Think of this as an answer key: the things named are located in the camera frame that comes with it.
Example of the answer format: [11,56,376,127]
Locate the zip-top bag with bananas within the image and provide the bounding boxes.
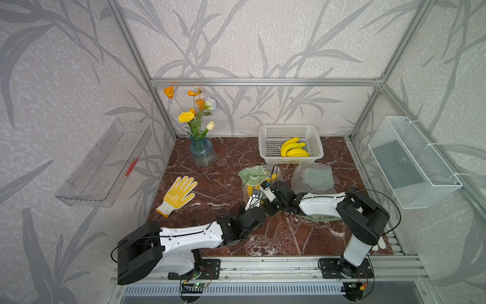
[238,164,283,204]

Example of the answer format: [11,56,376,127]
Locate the yellow banana from bag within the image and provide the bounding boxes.
[280,138,300,157]

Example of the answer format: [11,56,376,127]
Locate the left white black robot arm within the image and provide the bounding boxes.
[115,207,267,286]

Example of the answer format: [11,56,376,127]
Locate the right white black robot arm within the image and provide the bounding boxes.
[260,181,390,279]

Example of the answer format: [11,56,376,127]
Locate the bananas in left bag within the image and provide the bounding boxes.
[247,174,278,196]

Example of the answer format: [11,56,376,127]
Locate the yellow work glove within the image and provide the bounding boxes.
[156,176,197,218]

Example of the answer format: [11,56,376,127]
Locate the white plastic basket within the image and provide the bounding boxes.
[258,124,324,164]

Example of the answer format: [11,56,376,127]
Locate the left circuit board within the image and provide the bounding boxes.
[180,281,211,294]

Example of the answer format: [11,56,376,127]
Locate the circuit board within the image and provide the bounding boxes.
[180,281,211,294]
[341,282,368,302]

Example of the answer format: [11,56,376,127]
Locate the blue glass vase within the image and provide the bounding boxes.
[190,138,216,167]

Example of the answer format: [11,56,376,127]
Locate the white work glove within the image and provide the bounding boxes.
[372,236,386,252]

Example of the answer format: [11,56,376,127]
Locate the right circuit board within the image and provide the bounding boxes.
[341,282,368,302]

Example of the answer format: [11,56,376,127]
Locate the artificial flower bouquet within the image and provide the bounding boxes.
[163,86,217,141]

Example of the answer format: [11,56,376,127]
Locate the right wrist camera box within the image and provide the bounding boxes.
[260,181,276,202]

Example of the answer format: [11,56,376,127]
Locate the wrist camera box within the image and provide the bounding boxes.
[245,189,262,210]
[260,181,276,202]

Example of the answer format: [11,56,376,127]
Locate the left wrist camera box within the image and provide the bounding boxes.
[245,189,262,210]

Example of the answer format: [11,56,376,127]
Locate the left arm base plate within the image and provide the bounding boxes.
[168,258,221,280]

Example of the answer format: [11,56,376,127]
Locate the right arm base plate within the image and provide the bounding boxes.
[318,257,374,279]

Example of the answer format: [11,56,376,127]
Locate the white wire mesh basket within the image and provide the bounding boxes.
[368,116,463,209]

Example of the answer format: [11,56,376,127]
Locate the aluminium front rail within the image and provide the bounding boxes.
[205,255,430,284]

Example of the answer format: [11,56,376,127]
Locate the clear acrylic wall shelf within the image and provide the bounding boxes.
[54,119,153,208]

